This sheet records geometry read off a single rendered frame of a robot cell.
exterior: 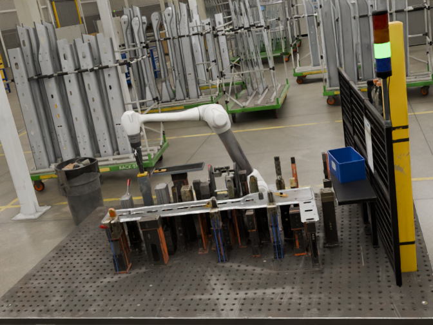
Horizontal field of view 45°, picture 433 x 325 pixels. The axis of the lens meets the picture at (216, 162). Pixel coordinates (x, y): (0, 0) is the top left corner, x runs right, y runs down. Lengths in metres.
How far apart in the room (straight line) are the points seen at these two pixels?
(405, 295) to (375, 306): 0.17
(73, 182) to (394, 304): 4.13
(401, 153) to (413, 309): 0.75
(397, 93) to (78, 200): 4.26
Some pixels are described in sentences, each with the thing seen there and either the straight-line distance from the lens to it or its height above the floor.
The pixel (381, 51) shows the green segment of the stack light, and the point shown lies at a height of 1.90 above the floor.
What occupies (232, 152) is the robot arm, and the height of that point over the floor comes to 1.21.
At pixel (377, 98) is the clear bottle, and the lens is 3.20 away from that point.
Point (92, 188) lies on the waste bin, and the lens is 6.13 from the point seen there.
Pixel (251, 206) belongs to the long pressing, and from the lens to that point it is 3.26.
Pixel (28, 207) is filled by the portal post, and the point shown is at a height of 0.12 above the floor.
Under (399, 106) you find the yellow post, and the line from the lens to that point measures 2.70.
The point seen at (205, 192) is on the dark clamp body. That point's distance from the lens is 3.53.
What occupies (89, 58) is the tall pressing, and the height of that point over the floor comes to 1.72.
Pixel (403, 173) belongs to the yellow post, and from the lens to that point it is 2.80.
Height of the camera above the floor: 2.26
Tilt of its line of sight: 17 degrees down
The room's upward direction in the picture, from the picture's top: 10 degrees counter-clockwise
